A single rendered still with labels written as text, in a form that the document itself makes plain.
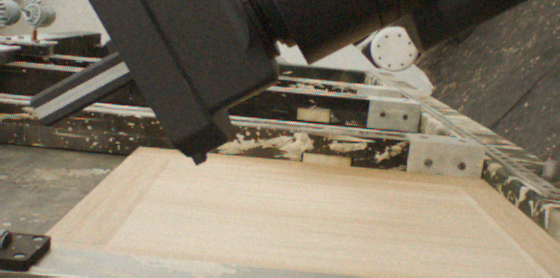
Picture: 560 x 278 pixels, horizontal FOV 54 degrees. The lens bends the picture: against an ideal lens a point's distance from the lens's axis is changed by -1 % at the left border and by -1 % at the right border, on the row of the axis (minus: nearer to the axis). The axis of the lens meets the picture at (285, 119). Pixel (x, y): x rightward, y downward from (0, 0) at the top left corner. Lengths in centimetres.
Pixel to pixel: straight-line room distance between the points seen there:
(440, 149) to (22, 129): 68
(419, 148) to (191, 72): 69
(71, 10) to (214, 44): 622
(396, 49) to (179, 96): 69
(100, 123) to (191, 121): 67
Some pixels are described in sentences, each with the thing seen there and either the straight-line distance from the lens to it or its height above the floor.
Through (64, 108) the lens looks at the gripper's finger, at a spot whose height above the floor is 137.
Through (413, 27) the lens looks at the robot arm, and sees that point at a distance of 30.
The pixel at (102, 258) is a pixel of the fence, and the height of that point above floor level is 131.
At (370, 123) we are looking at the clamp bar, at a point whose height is 99.
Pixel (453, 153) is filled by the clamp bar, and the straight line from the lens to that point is 95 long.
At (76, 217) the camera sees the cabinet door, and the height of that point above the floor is 135.
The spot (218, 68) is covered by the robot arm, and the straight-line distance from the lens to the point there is 28.
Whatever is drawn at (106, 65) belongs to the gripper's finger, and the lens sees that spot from 30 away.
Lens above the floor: 131
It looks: 7 degrees down
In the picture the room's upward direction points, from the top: 52 degrees counter-clockwise
